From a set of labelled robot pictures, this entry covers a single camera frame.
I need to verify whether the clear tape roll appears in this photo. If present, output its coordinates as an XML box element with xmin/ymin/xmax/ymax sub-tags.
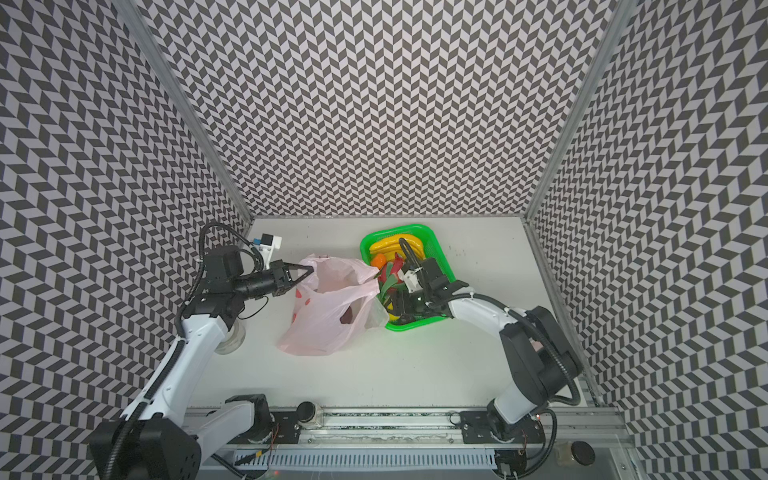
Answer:
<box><xmin>215</xmin><ymin>320</ymin><xmax>246</xmax><ymax>355</ymax></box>

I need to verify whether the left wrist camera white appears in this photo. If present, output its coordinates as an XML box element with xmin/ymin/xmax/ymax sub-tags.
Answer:
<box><xmin>252</xmin><ymin>233</ymin><xmax>282</xmax><ymax>266</ymax></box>

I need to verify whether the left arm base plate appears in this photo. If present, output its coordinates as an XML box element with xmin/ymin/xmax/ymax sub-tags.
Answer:
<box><xmin>225</xmin><ymin>394</ymin><xmax>301</xmax><ymax>444</ymax></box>

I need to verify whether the pink fake dragon fruit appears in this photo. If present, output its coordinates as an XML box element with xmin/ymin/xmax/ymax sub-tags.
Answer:
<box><xmin>376</xmin><ymin>253</ymin><xmax>405</xmax><ymax>301</ymax></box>

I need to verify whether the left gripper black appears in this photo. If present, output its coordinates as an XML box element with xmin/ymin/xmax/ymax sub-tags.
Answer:
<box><xmin>232</xmin><ymin>260</ymin><xmax>314</xmax><ymax>301</ymax></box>

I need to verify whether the black round cap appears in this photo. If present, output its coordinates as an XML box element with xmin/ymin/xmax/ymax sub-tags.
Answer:
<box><xmin>570</xmin><ymin>441</ymin><xmax>596</xmax><ymax>466</ymax></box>

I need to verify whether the black knob on rail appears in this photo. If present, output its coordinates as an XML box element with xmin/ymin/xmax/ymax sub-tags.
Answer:
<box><xmin>296</xmin><ymin>401</ymin><xmax>318</xmax><ymax>424</ymax></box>

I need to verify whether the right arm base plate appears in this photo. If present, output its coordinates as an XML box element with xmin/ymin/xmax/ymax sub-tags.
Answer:
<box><xmin>451</xmin><ymin>410</ymin><xmax>546</xmax><ymax>445</ymax></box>

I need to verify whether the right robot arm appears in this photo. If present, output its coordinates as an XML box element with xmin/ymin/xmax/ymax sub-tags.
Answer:
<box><xmin>379</xmin><ymin>258</ymin><xmax>583</xmax><ymax>442</ymax></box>

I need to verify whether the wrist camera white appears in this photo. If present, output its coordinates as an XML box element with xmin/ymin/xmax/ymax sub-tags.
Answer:
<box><xmin>252</xmin><ymin>233</ymin><xmax>282</xmax><ymax>266</ymax></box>
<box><xmin>400</xmin><ymin>270</ymin><xmax>423</xmax><ymax>293</ymax></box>

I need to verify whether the yellow fake banana bunch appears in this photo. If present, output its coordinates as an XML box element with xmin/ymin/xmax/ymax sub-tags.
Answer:
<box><xmin>369</xmin><ymin>234</ymin><xmax>426</xmax><ymax>260</ymax></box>

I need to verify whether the dark purple fake passionfruit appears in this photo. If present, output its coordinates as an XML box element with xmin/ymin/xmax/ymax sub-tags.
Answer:
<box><xmin>339</xmin><ymin>306</ymin><xmax>357</xmax><ymax>325</ymax></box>

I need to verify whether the pink plastic bag peach print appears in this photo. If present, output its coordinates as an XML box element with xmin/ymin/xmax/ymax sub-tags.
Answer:
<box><xmin>277</xmin><ymin>255</ymin><xmax>389</xmax><ymax>356</ymax></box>

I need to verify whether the small orange fake tangerine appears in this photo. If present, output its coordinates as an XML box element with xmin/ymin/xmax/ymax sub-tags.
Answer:
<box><xmin>370</xmin><ymin>253</ymin><xmax>388</xmax><ymax>270</ymax></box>

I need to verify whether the green plastic basket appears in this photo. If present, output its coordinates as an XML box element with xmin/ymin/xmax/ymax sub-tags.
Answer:
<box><xmin>359</xmin><ymin>224</ymin><xmax>456</xmax><ymax>332</ymax></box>

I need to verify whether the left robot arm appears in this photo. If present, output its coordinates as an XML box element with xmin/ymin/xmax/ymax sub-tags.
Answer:
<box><xmin>87</xmin><ymin>246</ymin><xmax>314</xmax><ymax>479</ymax></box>

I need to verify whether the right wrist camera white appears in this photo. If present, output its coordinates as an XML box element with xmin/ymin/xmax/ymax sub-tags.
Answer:
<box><xmin>400</xmin><ymin>270</ymin><xmax>423</xmax><ymax>293</ymax></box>

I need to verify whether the aluminium front rail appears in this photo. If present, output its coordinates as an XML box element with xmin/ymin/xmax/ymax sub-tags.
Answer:
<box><xmin>218</xmin><ymin>406</ymin><xmax>634</xmax><ymax>455</ymax></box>

